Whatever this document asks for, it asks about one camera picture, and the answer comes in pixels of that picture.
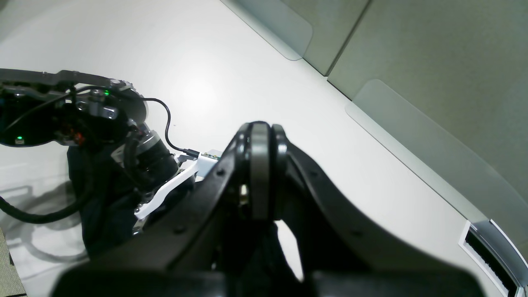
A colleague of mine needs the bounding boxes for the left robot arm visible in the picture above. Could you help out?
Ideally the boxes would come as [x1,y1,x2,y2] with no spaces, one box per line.
[1,69,179,224]

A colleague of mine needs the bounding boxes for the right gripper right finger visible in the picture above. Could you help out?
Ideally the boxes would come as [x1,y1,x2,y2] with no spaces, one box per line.
[270,124,483,297]

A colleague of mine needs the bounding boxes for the black t-shirt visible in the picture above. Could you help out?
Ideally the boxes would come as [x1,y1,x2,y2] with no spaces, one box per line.
[66,144,306,297]

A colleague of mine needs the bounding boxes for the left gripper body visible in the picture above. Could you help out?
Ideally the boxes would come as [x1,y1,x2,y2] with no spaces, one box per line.
[111,130,179,193]

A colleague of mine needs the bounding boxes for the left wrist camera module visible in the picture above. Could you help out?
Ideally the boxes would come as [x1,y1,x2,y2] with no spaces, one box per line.
[196,150,223,177]

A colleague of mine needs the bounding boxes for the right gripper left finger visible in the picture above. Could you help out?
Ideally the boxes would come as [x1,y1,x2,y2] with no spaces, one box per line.
[54,122,271,297]

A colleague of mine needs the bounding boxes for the table cable grommet slot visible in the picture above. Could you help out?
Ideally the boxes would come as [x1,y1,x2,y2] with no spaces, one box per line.
[458,219,528,297]

